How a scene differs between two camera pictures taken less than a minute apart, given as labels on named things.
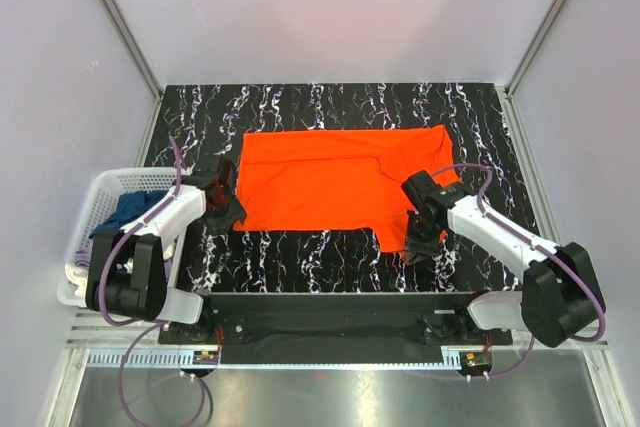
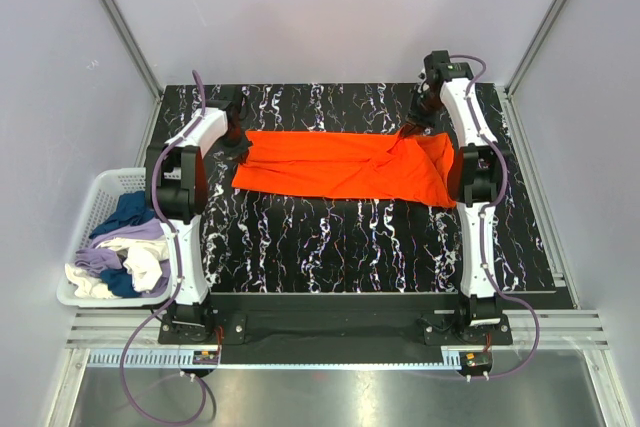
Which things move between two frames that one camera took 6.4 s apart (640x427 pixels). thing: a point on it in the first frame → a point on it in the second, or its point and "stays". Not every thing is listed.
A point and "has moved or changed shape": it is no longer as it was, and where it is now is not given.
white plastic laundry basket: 107,188 stays
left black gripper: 228,195 → 236,136
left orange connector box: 205,357 stays
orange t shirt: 341,178 has moved or changed shape
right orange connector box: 476,360 stays
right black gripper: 420,240 → 419,116
